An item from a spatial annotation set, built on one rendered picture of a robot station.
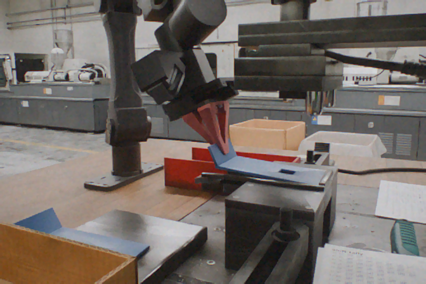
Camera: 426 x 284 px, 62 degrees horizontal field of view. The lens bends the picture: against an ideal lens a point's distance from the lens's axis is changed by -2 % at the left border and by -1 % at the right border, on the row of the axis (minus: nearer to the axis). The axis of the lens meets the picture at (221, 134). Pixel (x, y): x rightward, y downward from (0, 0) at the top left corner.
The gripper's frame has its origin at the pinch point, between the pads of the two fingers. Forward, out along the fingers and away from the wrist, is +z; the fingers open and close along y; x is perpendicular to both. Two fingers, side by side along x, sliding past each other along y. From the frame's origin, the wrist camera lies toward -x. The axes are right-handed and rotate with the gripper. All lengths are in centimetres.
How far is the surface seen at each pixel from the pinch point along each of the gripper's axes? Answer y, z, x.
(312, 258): 10.7, 13.7, -11.6
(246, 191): 5.0, 5.5, -8.4
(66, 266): -7.5, 4.1, -24.7
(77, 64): -521, -276, 541
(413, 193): 20.2, 22.1, 26.8
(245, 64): 11.1, -8.0, -9.1
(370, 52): 19, -35, 502
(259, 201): 7.3, 6.6, -11.0
